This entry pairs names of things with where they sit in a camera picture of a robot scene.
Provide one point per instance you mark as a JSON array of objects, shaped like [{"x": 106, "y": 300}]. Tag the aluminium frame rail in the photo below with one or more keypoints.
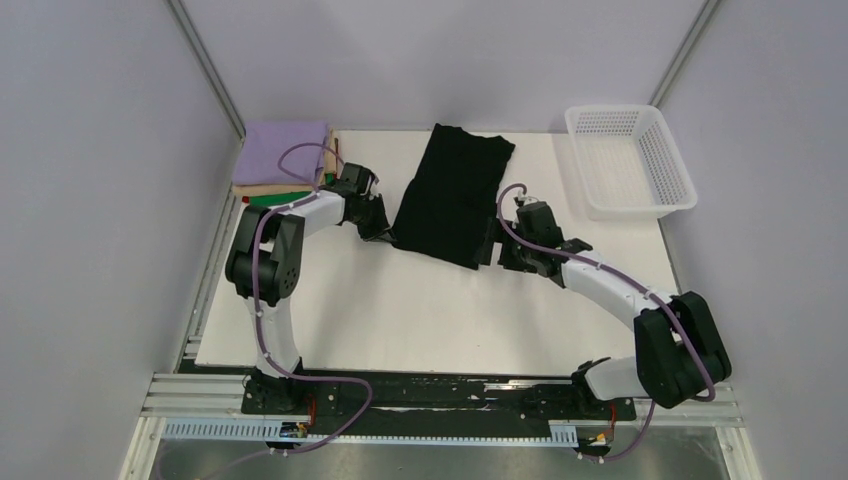
[{"x": 220, "y": 396}]

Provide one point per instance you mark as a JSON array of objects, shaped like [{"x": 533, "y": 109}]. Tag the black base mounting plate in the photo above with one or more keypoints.
[{"x": 414, "y": 404}]

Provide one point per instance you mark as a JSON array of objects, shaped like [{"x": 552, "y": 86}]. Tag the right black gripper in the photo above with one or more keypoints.
[{"x": 493, "y": 230}]

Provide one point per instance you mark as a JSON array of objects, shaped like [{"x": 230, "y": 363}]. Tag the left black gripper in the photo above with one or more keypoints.
[{"x": 381, "y": 230}]

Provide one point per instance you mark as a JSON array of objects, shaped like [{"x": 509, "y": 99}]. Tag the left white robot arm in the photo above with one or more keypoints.
[{"x": 265, "y": 261}]

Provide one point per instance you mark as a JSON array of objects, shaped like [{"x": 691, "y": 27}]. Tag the folded purple t shirt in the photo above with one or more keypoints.
[{"x": 265, "y": 143}]

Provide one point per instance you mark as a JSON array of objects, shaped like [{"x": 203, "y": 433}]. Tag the folded beige t shirt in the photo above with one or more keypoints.
[{"x": 328, "y": 174}]

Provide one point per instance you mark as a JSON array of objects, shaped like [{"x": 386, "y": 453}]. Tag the white plastic laundry basket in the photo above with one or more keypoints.
[{"x": 628, "y": 164}]

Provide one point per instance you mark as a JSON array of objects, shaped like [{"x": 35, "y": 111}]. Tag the folded red t shirt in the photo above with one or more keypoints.
[{"x": 281, "y": 160}]

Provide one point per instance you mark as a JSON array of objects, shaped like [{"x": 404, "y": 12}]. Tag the black t shirt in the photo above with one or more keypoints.
[{"x": 445, "y": 210}]

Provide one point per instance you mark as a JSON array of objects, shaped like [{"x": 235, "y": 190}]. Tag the folded green t shirt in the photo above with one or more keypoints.
[{"x": 285, "y": 197}]

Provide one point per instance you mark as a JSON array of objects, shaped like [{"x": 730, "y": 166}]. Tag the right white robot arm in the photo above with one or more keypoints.
[{"x": 679, "y": 354}]

